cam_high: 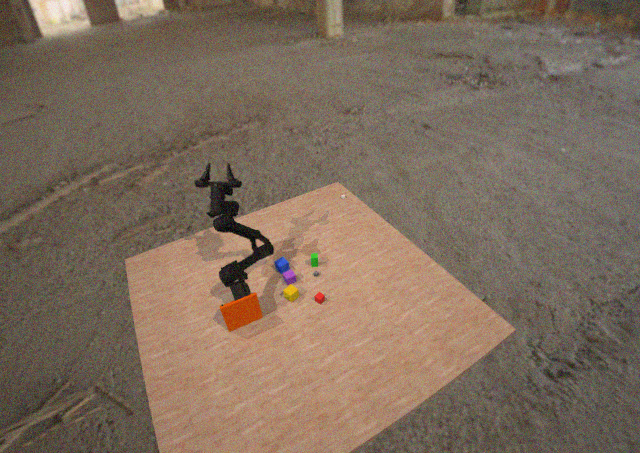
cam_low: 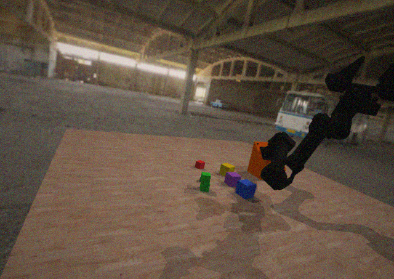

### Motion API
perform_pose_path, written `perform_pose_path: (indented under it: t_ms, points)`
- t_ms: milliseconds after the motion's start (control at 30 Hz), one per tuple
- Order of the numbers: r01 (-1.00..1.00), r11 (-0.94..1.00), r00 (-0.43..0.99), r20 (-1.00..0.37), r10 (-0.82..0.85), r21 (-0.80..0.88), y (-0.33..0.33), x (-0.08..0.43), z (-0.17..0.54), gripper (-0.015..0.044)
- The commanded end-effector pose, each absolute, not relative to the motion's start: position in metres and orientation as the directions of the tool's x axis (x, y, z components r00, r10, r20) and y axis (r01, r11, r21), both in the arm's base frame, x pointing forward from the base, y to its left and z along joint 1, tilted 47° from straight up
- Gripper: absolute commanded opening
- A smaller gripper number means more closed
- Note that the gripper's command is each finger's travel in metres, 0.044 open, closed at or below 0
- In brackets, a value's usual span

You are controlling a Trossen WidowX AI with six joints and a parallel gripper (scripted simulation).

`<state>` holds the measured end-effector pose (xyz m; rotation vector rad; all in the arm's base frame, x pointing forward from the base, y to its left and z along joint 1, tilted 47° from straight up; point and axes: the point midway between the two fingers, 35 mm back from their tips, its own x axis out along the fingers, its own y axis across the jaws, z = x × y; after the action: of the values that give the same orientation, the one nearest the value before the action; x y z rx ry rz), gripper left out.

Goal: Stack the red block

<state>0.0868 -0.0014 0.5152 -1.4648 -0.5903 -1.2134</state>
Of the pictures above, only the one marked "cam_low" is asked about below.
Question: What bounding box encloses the purple cube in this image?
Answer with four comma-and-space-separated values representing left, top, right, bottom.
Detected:
224, 172, 241, 187

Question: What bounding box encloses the blue block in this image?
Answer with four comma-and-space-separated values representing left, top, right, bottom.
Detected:
236, 179, 257, 199

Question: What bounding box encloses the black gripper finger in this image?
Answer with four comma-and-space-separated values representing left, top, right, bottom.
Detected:
378, 63, 394, 92
335, 55, 365, 85

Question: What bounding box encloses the yellow block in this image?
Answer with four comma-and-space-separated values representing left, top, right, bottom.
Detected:
219, 163, 235, 176

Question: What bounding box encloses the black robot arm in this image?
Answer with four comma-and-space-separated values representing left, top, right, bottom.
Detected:
260, 95, 382, 190

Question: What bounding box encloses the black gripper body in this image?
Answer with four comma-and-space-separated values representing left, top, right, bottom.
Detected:
325, 73, 394, 111

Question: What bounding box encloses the green block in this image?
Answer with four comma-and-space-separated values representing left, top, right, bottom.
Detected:
199, 183, 210, 193
200, 172, 211, 184

